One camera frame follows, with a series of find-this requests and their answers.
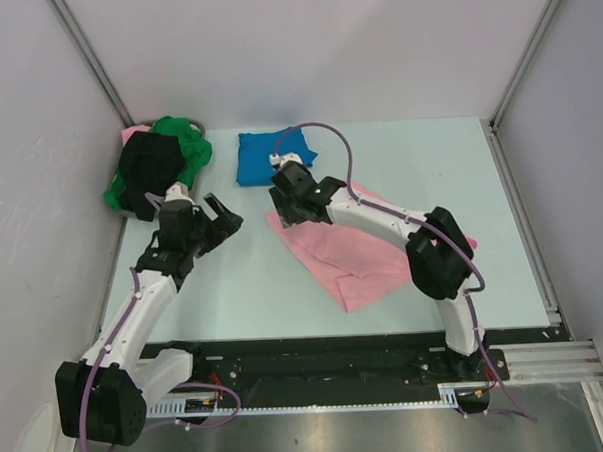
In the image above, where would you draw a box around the purple cable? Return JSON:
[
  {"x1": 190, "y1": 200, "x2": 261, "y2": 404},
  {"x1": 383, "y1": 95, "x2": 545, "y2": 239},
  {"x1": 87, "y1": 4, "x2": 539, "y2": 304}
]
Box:
[
  {"x1": 271, "y1": 113, "x2": 539, "y2": 434},
  {"x1": 69, "y1": 188, "x2": 245, "y2": 452}
]

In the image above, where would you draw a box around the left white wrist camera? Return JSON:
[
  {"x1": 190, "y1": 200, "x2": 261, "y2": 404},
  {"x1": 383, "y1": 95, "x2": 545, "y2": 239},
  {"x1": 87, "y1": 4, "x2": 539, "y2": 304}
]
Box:
[{"x1": 164, "y1": 181, "x2": 193, "y2": 204}]

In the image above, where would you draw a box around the folded blue t-shirt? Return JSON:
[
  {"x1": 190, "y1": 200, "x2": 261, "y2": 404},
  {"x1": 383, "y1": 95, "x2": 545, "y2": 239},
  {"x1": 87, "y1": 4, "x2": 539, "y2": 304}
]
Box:
[{"x1": 236, "y1": 129, "x2": 317, "y2": 187}]

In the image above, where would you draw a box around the black t-shirt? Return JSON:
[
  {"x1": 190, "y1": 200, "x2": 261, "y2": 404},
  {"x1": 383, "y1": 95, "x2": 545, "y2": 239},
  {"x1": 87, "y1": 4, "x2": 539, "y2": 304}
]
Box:
[{"x1": 118, "y1": 132, "x2": 185, "y2": 222}]

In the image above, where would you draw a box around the aluminium frame rail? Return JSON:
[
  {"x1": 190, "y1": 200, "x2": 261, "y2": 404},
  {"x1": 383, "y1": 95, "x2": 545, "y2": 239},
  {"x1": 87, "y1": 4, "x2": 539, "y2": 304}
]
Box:
[{"x1": 499, "y1": 340, "x2": 603, "y2": 385}]

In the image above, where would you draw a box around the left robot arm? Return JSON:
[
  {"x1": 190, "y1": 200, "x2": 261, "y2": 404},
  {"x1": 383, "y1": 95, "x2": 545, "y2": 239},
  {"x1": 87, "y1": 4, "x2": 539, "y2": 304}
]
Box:
[{"x1": 55, "y1": 185, "x2": 243, "y2": 446}]

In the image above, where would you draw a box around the white slotted cable duct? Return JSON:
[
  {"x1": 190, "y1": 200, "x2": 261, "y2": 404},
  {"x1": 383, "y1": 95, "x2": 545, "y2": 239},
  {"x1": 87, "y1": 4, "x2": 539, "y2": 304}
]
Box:
[{"x1": 147, "y1": 384, "x2": 490, "y2": 422}]

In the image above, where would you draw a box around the left aluminium corner post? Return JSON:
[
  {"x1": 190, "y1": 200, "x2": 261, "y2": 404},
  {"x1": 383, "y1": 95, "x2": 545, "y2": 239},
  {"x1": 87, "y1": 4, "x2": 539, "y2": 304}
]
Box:
[{"x1": 45, "y1": 0, "x2": 135, "y2": 128}]

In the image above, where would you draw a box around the green t-shirt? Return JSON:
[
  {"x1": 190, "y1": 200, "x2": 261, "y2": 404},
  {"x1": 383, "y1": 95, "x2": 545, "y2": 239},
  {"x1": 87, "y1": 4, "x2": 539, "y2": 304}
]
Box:
[{"x1": 103, "y1": 116, "x2": 212, "y2": 215}]

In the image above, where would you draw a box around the right aluminium corner post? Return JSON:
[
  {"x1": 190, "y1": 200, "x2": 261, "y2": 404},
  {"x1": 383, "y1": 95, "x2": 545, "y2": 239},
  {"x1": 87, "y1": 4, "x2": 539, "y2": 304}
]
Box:
[{"x1": 482, "y1": 0, "x2": 583, "y2": 130}]

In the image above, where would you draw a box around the grey laundry basket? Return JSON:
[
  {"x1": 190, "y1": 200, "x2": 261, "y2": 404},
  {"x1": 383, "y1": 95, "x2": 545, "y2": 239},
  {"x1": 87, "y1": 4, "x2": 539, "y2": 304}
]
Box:
[{"x1": 189, "y1": 119, "x2": 206, "y2": 198}]

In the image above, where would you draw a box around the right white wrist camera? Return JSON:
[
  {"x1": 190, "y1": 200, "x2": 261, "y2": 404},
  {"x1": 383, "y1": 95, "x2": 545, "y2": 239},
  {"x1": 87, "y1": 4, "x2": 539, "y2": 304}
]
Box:
[{"x1": 269, "y1": 152, "x2": 303, "y2": 169}]

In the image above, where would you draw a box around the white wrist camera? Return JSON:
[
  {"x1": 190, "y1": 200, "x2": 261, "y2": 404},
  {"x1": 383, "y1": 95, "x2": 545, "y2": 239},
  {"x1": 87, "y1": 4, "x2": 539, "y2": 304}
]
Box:
[
  {"x1": 269, "y1": 152, "x2": 303, "y2": 169},
  {"x1": 164, "y1": 181, "x2": 193, "y2": 204}
]

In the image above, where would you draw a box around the aluminium corner post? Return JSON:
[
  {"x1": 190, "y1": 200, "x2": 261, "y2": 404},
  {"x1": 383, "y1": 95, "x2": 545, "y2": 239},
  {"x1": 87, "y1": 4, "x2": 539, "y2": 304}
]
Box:
[
  {"x1": 482, "y1": 0, "x2": 583, "y2": 130},
  {"x1": 45, "y1": 0, "x2": 135, "y2": 128}
]

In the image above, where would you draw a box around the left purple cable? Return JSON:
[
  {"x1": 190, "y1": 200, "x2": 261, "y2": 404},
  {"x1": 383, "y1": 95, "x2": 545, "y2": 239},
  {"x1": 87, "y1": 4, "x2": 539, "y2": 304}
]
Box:
[{"x1": 69, "y1": 188, "x2": 245, "y2": 452}]

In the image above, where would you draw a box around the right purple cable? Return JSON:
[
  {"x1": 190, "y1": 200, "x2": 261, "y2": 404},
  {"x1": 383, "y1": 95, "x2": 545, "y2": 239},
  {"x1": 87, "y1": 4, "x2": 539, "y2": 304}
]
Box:
[{"x1": 271, "y1": 113, "x2": 539, "y2": 434}]

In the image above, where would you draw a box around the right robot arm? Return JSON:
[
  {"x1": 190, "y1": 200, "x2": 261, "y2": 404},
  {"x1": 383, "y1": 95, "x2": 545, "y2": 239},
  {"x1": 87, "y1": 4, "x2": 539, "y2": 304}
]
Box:
[{"x1": 269, "y1": 153, "x2": 486, "y2": 380}]

